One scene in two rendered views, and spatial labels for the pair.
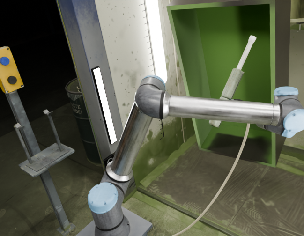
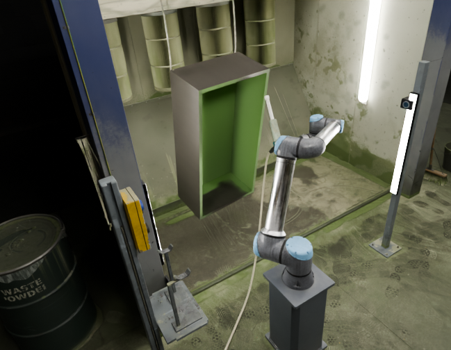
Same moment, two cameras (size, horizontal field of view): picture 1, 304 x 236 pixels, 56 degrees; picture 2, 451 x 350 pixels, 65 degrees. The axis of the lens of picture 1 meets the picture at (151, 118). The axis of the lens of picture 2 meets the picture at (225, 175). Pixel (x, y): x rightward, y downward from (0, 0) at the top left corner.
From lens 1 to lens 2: 2.14 m
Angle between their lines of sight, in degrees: 62
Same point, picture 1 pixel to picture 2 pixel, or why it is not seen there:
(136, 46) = not seen: hidden behind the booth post
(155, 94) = (318, 139)
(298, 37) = (162, 103)
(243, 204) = (240, 238)
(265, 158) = (242, 191)
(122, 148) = (285, 203)
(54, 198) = not seen: outside the picture
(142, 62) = not seen: hidden behind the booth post
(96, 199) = (306, 248)
